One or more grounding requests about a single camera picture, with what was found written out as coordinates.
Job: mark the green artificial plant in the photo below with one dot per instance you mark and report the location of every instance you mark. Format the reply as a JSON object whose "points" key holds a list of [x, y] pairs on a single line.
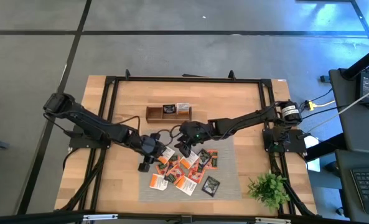
{"points": [[268, 189]]}

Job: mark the black aluminium table frame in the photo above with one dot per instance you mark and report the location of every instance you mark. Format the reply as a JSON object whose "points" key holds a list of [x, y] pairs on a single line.
{"points": [[187, 79]]}

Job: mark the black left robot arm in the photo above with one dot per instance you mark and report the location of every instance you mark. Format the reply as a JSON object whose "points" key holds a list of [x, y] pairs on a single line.
{"points": [[87, 119]]}

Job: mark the silver metal bracket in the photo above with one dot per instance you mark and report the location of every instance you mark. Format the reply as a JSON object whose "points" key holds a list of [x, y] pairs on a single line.
{"points": [[100, 217], [272, 221]]}

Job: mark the wooden three-compartment organizer box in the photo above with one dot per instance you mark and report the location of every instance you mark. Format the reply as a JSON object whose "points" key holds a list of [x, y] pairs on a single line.
{"points": [[154, 114]]}

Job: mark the peach passion fruit tea packet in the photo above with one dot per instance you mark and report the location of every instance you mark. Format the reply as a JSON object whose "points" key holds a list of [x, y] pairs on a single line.
{"points": [[161, 169], [213, 155], [196, 176], [175, 174], [174, 159]]}

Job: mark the grey woven placemat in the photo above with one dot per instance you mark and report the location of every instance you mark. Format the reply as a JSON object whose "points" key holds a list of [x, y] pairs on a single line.
{"points": [[224, 174]]}

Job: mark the small black floor box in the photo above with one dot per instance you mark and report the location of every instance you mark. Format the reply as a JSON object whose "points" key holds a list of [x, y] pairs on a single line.
{"points": [[325, 78]]}

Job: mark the black desk leg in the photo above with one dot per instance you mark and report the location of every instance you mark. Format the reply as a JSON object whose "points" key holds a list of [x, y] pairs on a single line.
{"points": [[327, 147]]}

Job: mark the grey desk with keyboard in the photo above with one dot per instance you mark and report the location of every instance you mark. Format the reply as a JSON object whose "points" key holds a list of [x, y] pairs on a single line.
{"points": [[344, 186]]}

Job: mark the Tazo wild sweet orange packet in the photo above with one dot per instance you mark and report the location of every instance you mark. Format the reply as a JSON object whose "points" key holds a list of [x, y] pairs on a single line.
{"points": [[186, 185], [169, 153], [158, 182], [191, 159], [183, 108]]}

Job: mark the blackcurrant burst tea packet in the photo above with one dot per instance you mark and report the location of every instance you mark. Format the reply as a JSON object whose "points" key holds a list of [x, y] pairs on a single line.
{"points": [[169, 109], [211, 186], [204, 156]]}

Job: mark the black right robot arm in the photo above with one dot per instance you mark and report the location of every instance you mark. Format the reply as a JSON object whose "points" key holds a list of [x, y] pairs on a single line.
{"points": [[243, 119]]}

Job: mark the black diagonal beam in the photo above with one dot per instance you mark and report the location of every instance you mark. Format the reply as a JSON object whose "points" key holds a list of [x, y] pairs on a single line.
{"points": [[363, 63]]}

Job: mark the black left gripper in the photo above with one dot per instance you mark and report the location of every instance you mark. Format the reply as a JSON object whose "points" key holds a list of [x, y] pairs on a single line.
{"points": [[148, 146]]}

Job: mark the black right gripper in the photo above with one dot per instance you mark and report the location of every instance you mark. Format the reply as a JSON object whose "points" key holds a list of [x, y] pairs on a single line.
{"points": [[198, 132]]}

